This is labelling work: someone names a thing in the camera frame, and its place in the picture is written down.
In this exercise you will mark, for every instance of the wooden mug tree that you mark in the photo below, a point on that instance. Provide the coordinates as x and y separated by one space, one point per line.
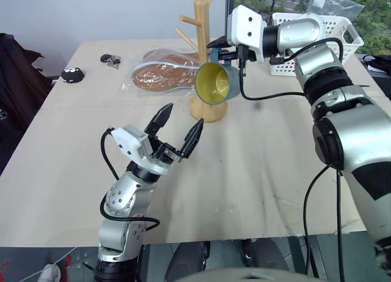
202 25

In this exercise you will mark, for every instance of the grey mug with yellow inside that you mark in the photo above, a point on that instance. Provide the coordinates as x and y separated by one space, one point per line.
232 80

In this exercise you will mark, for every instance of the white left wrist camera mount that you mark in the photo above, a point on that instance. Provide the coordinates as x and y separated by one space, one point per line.
129 141

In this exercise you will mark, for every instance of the black round pouch white spots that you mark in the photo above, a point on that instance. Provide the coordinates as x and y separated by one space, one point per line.
72 75

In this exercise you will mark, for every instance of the grey robot torso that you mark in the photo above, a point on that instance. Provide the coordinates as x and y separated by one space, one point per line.
244 276

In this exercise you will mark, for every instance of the black bag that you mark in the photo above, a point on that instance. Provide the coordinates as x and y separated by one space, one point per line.
379 64

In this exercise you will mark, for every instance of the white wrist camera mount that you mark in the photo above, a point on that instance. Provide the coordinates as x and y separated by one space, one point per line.
244 22
129 141

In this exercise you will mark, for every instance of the dark rounded shape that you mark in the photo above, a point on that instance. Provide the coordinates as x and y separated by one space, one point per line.
186 260

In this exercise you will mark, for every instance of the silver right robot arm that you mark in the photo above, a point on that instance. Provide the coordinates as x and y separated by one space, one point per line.
351 135

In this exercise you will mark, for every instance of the black key bunch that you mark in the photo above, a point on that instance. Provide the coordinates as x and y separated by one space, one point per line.
107 58

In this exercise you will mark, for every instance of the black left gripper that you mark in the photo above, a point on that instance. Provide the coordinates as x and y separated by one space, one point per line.
166 151

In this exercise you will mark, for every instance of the clear plastic bag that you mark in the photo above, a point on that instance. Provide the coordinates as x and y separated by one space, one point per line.
336 5

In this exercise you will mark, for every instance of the brown insoles in plastic bag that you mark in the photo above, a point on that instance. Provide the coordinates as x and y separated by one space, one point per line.
159 75

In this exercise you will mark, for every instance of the white perforated plastic basket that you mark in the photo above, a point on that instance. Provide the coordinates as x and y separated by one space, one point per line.
284 69

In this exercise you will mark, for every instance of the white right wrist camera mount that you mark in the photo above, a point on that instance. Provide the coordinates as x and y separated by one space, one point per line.
244 22

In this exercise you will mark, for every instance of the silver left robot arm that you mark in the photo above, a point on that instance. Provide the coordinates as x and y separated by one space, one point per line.
122 196

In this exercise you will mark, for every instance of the white shoe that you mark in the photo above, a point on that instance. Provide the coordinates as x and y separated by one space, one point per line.
49 273

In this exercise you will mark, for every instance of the black vertical pole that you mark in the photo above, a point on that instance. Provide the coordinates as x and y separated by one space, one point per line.
229 7

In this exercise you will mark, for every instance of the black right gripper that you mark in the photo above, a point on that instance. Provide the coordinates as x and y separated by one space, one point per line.
247 53

